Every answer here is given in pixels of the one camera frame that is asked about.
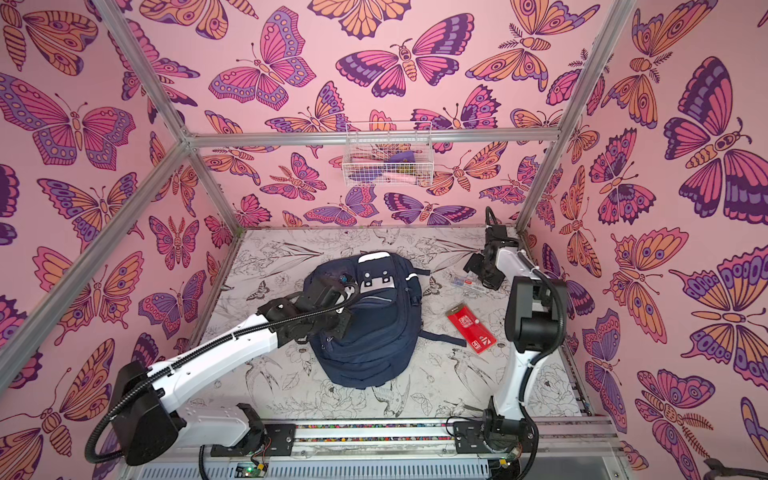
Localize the clear pen with red cap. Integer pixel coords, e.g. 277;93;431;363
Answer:
451;276;487;294

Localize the navy blue student backpack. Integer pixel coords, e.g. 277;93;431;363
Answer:
304;251;467;389

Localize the red booklet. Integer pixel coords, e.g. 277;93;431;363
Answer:
446;304;497;354

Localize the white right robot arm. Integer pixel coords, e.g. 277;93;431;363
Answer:
464;225;567;424

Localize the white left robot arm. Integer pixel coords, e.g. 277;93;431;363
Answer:
84;275;362;466

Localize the green controller board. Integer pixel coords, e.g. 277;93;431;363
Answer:
235;462;267;479

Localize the white wire wall basket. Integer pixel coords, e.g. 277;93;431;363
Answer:
340;120;435;187

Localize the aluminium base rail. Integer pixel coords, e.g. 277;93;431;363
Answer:
116;417;632;479

